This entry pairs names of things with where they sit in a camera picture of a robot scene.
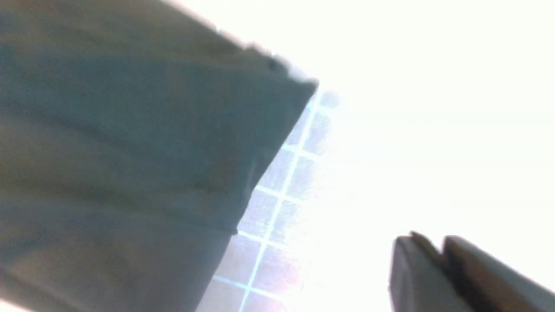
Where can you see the pink grid tablecloth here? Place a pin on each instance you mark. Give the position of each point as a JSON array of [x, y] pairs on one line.
[[265, 264]]

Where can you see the dark gray long-sleeve shirt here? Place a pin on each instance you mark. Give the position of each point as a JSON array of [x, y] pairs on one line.
[[132, 138]]

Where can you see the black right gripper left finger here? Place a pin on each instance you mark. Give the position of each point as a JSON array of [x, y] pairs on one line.
[[418, 278]]

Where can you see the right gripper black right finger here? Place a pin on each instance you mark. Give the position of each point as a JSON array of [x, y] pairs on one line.
[[488, 285]]

